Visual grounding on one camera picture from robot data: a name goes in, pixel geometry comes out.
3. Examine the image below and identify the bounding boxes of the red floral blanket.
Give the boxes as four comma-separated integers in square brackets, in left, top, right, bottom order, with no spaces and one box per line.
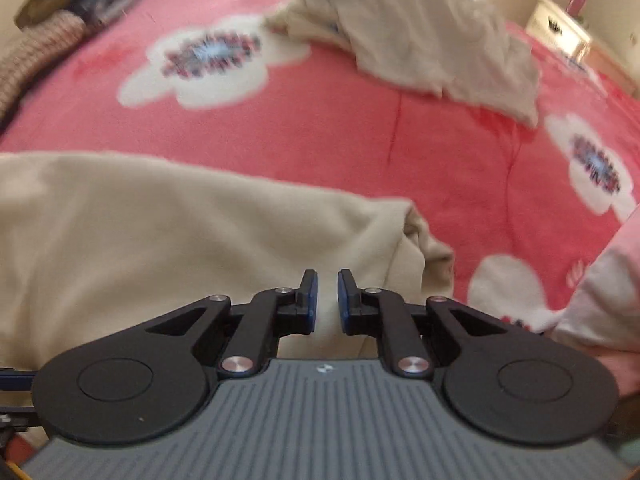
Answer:
[0,0,640,342]

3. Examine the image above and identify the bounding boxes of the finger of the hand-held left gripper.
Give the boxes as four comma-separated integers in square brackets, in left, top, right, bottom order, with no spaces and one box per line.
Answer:
[0,369,37,392]

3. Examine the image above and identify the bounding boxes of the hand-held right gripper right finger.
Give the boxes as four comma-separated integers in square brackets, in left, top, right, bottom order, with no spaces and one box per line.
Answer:
[338,269,518,378]

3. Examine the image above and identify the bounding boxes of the white crumpled garment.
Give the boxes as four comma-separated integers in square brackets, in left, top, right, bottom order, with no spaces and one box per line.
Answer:
[264,0,362,57]

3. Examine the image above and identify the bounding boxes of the cream nightstand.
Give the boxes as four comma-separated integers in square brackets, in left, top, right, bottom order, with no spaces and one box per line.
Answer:
[525,0,597,59]

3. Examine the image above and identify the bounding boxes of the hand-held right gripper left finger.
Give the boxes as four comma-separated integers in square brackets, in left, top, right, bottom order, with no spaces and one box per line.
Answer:
[147,269,319,377]

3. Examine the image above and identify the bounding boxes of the grey-beige crumpled garment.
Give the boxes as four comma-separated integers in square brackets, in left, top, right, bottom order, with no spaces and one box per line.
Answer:
[297,0,542,127]

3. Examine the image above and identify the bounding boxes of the pink quilt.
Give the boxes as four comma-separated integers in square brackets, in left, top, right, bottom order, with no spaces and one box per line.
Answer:
[549,205,640,403]

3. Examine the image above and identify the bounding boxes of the checked knit cloth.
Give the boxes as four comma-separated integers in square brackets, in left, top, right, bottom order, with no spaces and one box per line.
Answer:
[0,10,89,122]

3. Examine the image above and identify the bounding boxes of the beige zip hoodie black trim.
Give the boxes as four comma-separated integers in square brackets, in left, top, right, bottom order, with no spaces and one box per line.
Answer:
[0,152,457,376]

